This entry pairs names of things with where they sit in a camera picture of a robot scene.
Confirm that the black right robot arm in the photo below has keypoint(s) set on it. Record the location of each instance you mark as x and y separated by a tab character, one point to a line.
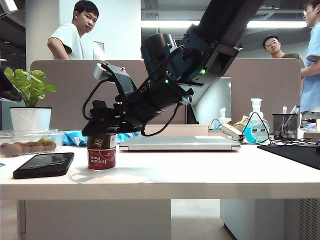
195	62

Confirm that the white and blue marker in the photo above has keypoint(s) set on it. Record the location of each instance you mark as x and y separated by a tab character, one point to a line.
294	109

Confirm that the brown kiwi fruit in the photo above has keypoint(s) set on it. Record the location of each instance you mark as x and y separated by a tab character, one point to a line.
11	149
49	145
33	147

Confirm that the man in dark shirt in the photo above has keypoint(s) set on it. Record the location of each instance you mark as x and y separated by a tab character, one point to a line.
275	47

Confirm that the green leafy plant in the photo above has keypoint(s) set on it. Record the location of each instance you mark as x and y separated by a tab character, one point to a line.
30	85

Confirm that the man in white shirt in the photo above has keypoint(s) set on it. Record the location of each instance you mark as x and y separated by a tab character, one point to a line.
72	37

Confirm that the small white spray bottle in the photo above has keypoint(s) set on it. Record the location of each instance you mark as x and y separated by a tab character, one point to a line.
223	117

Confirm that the black mouse pad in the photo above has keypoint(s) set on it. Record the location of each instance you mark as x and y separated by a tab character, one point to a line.
295	155

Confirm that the white stapler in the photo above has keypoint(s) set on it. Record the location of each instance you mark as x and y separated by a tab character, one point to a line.
231	131

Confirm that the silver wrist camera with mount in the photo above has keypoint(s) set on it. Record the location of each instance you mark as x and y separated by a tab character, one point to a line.
117	80

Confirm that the blue hand sanitizer bottle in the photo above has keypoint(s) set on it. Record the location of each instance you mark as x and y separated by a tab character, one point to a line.
256	130

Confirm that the clear plastic fruit container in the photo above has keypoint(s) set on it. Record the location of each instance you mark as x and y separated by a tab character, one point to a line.
30	140

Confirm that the silver Dell laptop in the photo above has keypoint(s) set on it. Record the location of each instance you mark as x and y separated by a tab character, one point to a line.
180	143

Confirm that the man in light blue shirt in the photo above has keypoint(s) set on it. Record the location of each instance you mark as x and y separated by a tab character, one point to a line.
311	75

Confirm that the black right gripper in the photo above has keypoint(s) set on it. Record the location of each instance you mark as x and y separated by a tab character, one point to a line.
125	117

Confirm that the white desk support panel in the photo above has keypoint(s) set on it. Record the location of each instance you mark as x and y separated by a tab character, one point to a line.
95	217
262	220

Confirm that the brown desk divider ledge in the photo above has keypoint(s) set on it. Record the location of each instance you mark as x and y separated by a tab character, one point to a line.
180	129

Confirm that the white plant pot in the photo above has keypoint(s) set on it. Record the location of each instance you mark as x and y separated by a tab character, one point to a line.
30	118

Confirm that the black mesh pen holder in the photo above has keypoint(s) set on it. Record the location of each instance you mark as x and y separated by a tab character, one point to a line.
285	127

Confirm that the red tomato paste can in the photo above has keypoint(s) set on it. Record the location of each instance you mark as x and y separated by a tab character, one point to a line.
101	142
101	158

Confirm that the black smartphone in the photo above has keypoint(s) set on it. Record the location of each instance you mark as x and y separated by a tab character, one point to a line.
42	163

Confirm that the brown partition panel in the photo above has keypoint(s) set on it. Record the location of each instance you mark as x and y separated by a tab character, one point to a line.
265	85
70	92

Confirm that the blue snack bag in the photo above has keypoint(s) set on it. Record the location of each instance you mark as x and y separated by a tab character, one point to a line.
72	137

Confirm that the clear plastic pen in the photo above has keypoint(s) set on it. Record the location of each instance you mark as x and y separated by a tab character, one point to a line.
284	111

